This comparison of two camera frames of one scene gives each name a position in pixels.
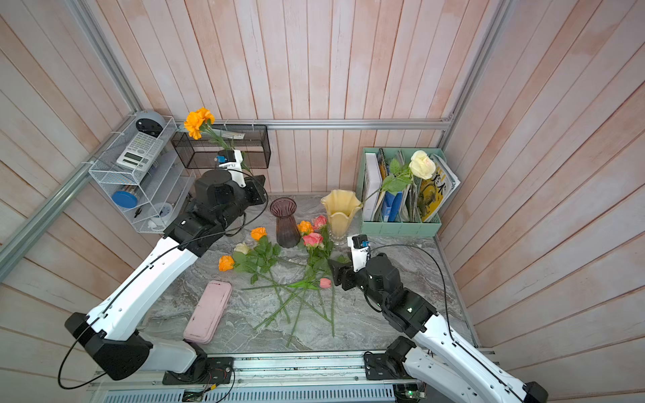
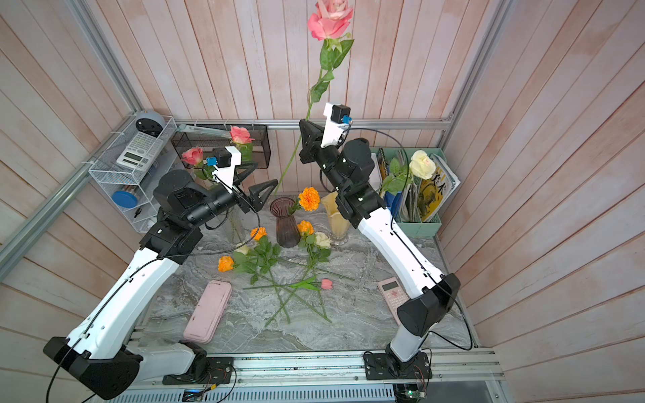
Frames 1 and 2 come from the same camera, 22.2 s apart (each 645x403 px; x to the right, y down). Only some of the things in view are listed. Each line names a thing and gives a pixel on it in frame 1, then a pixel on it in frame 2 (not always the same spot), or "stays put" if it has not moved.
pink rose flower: (312, 242) to (194, 156)
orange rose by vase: (305, 226) stays put
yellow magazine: (436, 191) stays put
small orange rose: (258, 232) stays put
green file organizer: (399, 191) stays put
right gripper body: (354, 280) to (319, 156)
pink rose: (320, 221) to (329, 23)
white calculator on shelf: (141, 152) stays put
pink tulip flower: (306, 284) stays put
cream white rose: (421, 165) stays put
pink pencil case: (207, 311) stays put
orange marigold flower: (201, 119) to (309, 198)
